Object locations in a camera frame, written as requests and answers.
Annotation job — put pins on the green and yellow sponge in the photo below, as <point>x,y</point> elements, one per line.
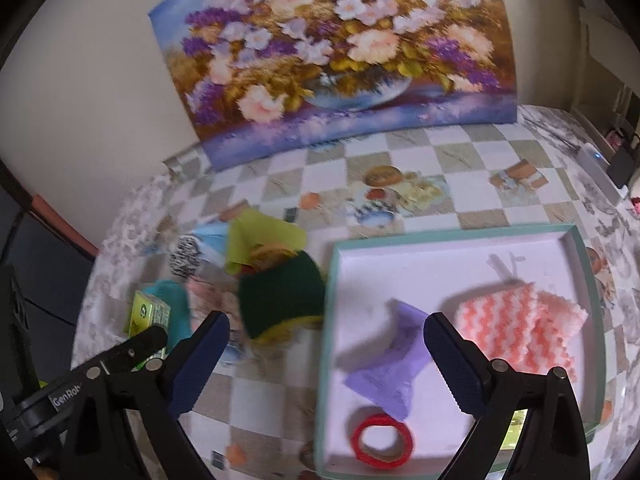
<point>275,295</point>

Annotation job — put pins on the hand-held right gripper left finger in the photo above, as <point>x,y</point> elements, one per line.
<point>197,360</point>

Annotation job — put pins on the white shelf unit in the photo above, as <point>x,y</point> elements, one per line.
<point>605,60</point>

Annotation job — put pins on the black and white scrunchie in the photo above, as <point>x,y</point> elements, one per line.
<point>184,257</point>

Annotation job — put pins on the pink zigzag cloth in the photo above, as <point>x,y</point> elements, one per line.
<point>505,320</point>

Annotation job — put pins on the teal shallow tray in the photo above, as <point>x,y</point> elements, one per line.
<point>370,330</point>

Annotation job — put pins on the white power strip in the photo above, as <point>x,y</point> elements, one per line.
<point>597,165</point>

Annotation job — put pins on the dark cabinet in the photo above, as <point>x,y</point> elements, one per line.
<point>40,270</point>

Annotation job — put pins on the yellow-green cloth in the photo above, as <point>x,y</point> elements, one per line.
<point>250,245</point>

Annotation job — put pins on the light blue cloth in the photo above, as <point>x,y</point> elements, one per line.
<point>212,240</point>

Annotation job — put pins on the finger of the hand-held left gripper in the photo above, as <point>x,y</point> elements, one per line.
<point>135,345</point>

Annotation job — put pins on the pink frilly cloth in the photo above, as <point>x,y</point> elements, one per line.
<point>210,295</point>

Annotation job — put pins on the flower painting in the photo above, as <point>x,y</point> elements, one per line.
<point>325,60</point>

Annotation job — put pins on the orange round sponge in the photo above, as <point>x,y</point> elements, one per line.
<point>270,256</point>

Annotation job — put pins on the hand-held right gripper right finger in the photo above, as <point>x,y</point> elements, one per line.
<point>455,360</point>

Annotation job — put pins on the purple tissue packet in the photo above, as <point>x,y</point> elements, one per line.
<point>395,360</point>

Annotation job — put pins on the black power adapter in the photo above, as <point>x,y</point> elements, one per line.
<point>622,167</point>

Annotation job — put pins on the teal plastic box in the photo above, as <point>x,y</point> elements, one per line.
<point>172,310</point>

